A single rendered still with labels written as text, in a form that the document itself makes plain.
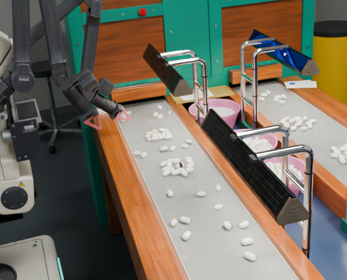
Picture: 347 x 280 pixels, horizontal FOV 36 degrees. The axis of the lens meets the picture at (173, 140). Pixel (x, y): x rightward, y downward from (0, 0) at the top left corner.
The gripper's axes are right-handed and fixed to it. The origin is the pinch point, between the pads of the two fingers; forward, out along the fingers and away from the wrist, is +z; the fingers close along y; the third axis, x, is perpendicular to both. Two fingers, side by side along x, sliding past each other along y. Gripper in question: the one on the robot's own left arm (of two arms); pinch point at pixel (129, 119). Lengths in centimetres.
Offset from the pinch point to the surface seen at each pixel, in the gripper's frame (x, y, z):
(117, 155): 12.6, -19.2, -1.4
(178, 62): -34.9, -11.1, -0.7
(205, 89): -31.9, -11.2, 17.3
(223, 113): -26, 16, 47
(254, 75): -50, -11, 33
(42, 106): 82, 247, 18
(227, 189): -9, -60, 26
